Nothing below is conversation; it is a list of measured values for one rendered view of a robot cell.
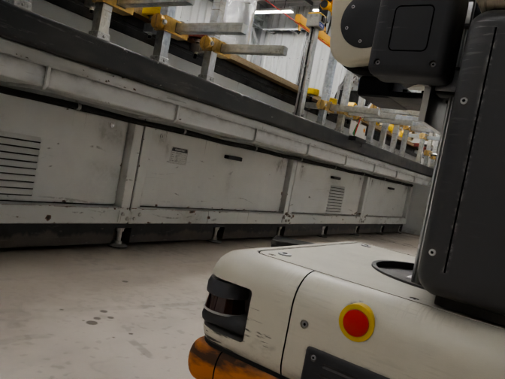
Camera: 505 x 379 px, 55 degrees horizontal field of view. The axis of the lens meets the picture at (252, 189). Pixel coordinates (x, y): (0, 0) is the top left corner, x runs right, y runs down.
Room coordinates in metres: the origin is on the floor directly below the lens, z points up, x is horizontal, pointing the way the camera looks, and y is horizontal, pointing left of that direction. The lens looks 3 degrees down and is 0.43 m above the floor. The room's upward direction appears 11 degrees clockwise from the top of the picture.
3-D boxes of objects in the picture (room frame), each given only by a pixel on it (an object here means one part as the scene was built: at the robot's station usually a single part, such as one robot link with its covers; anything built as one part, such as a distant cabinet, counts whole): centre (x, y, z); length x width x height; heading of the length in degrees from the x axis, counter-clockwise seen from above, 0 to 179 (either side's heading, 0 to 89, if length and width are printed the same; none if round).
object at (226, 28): (1.64, 0.30, 0.83); 0.43 x 0.03 x 0.04; 56
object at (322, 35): (7.97, -0.66, 2.65); 1.71 x 0.09 x 0.32; 146
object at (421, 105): (0.93, -0.21, 0.68); 0.28 x 0.27 x 0.25; 146
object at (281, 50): (1.85, 0.16, 0.84); 0.43 x 0.03 x 0.04; 56
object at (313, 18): (2.48, -0.16, 1.18); 0.07 x 0.07 x 0.08; 56
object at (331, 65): (2.70, -0.30, 0.90); 0.04 x 0.04 x 0.48; 56
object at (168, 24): (1.68, 0.38, 0.83); 0.14 x 0.06 x 0.05; 146
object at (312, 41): (2.48, -0.16, 0.93); 0.05 x 0.05 x 0.45; 56
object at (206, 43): (1.89, 0.24, 0.84); 0.14 x 0.06 x 0.05; 146
